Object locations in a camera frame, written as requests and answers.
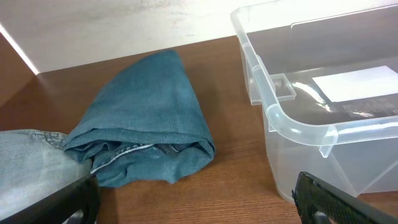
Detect light blue folded jeans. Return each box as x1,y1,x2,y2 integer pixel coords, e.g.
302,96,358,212
1,129,91,219

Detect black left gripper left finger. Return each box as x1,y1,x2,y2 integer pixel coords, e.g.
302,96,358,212
1,174,101,224

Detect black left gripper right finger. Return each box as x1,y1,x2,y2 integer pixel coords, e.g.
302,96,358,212
292,172,397,224

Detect dark blue folded jeans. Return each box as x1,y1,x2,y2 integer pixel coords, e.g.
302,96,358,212
63,50,216,187

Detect clear plastic storage bin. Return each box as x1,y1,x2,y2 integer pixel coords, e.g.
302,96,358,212
231,0,397,201

